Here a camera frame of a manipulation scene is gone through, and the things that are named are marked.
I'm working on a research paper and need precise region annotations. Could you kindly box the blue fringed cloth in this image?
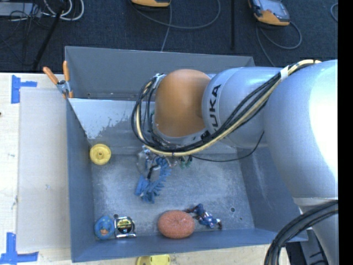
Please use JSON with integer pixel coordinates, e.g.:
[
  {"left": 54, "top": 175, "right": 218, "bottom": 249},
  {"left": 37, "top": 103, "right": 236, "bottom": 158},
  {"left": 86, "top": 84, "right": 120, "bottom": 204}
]
[{"left": 134, "top": 157, "right": 172, "bottom": 204}]

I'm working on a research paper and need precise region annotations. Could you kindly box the yellow and chrome tape measure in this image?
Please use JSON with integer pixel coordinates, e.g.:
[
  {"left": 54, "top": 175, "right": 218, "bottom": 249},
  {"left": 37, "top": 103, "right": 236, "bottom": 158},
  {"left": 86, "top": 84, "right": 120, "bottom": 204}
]
[{"left": 114, "top": 216, "right": 137, "bottom": 239}]

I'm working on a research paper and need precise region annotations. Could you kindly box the grey metal bin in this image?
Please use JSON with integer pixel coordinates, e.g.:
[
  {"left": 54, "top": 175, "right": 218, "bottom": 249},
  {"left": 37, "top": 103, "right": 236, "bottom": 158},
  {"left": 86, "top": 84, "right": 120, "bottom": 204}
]
[{"left": 64, "top": 45, "right": 308, "bottom": 263}]

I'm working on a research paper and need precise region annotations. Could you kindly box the blue round toy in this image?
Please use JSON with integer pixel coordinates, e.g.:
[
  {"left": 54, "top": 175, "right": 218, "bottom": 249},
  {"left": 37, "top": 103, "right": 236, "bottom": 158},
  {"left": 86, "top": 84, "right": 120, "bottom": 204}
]
[{"left": 94, "top": 215, "right": 116, "bottom": 241}]

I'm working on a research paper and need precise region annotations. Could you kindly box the blue and red toy figure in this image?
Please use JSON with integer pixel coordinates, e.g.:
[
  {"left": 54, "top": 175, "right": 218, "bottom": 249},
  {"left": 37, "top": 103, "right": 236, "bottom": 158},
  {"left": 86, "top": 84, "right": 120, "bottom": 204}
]
[{"left": 184, "top": 203, "right": 223, "bottom": 230}]

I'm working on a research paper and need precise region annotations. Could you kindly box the yellow plastic wheel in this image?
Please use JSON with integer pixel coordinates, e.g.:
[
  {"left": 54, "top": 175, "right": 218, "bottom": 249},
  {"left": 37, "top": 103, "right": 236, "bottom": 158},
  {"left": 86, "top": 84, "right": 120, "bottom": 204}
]
[{"left": 89, "top": 144, "right": 112, "bottom": 166}]

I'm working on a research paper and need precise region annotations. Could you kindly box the copper scouring pad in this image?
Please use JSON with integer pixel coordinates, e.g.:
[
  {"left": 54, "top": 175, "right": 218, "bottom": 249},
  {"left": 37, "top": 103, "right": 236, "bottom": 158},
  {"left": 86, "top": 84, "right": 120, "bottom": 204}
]
[{"left": 157, "top": 210, "right": 196, "bottom": 240}]

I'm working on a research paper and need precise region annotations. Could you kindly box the pale flat board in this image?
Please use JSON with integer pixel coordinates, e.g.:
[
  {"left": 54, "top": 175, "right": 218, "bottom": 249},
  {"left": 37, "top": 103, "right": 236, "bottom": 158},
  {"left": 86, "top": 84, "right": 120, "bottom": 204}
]
[{"left": 15, "top": 87, "right": 73, "bottom": 256}]

